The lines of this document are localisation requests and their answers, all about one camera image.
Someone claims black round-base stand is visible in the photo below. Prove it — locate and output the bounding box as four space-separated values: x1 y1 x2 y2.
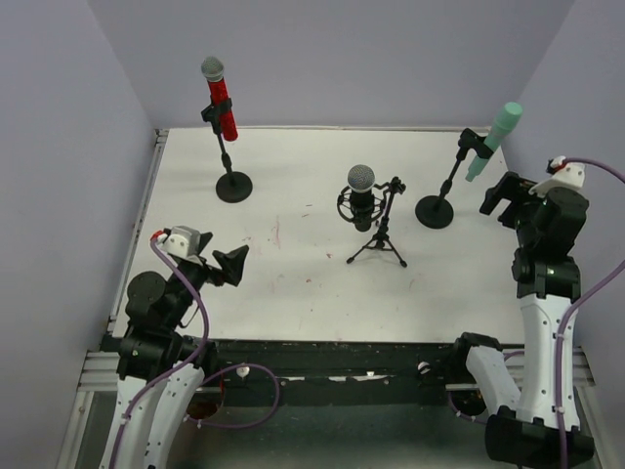
201 98 253 203
415 128 494 230

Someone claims mint green toy microphone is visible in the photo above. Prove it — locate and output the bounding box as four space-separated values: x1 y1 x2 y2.
465 102 523 182

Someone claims black tripod shock-mount stand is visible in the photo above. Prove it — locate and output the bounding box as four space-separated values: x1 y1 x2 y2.
336 176 407 268

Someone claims black glitter microphone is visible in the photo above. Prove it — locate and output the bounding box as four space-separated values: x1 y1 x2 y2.
347 164 375 233

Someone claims red glitter microphone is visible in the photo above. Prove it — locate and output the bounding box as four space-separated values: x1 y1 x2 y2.
201 56 238 142

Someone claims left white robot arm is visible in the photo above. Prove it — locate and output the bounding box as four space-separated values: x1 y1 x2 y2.
100 226 249 468

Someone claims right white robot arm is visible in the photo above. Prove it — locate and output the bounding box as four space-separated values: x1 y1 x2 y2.
458 163 595 468

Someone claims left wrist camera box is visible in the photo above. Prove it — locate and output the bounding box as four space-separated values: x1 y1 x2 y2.
162 226 201 259

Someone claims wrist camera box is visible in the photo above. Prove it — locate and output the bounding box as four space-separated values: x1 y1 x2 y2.
528 155 586 197
162 226 201 259

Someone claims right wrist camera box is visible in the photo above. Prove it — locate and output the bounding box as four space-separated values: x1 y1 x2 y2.
528 155 586 197

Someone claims aluminium extrusion frame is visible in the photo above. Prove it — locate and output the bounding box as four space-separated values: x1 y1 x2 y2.
56 129 169 468

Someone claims black front mounting rail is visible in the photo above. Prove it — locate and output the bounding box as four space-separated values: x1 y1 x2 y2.
197 339 477 407

